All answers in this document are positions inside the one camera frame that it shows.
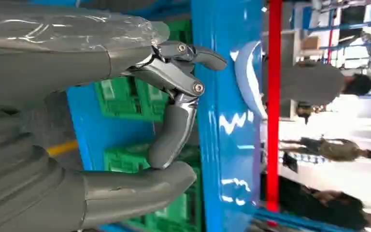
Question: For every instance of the blue metal shelf rack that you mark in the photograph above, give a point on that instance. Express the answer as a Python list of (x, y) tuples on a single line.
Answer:
[(358, 25), (224, 144)]

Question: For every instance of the green plastic crate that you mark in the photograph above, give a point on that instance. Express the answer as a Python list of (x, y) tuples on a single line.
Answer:
[(118, 105), (124, 160)]

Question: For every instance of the person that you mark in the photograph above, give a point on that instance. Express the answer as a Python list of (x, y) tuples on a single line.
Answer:
[(316, 83), (326, 208), (336, 150)]

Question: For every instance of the brown cardboard box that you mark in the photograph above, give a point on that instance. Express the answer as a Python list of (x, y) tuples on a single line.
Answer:
[(311, 42)]

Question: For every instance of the white curved plastic car part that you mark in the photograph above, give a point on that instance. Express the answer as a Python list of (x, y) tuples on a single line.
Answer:
[(246, 73)]

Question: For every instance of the yellow tape strip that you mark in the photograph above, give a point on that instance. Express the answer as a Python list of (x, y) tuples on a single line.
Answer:
[(62, 148)]

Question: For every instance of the red floor tape line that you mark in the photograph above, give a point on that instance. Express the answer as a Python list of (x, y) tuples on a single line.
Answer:
[(274, 128)]

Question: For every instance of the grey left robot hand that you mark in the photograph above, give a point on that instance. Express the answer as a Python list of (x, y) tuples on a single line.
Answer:
[(60, 48)]

